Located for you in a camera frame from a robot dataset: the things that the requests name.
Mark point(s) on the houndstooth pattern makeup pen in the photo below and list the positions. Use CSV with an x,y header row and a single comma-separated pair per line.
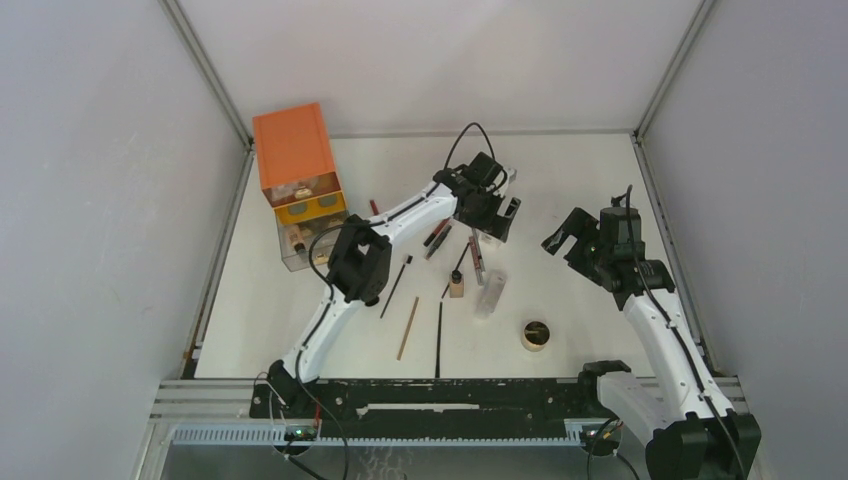
x,y
479,277

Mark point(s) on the aluminium frame rail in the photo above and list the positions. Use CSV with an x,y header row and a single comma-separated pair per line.
x,y
189,38

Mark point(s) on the square foundation bottle black cap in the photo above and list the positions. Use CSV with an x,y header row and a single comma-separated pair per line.
x,y
456,287

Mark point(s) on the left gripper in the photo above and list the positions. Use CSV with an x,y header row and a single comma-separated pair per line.
x,y
498,227

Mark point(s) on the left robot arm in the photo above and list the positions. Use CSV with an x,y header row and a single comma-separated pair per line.
x,y
359,265

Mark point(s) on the long thin black brush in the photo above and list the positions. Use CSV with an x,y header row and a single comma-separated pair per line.
x,y
437,368

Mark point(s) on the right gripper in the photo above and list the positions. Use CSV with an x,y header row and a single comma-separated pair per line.
x,y
584,226

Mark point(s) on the small white cardboard box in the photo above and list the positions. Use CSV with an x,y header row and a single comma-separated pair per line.
x,y
488,240

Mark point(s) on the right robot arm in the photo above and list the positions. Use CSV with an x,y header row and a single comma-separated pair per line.
x,y
692,431

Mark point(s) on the orange yellow blue drawer box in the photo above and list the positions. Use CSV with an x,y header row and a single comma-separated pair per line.
x,y
299,179

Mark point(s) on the beige foundation tube black cap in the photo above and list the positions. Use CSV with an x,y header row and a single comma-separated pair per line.
x,y
295,238

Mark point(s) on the dark green makeup pen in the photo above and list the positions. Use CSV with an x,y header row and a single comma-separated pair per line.
x,y
439,240

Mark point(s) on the black eyebrow comb brush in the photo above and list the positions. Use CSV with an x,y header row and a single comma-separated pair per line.
x,y
407,261

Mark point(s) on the red lipstick silver end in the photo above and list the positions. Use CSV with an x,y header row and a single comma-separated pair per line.
x,y
473,245

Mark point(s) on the gold lid cream jar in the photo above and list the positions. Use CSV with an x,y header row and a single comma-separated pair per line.
x,y
535,335

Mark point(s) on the orange lip gloss black cap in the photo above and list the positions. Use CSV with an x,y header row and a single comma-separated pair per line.
x,y
437,230

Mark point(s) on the clear plastic tube blue label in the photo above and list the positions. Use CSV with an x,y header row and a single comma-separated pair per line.
x,y
490,295

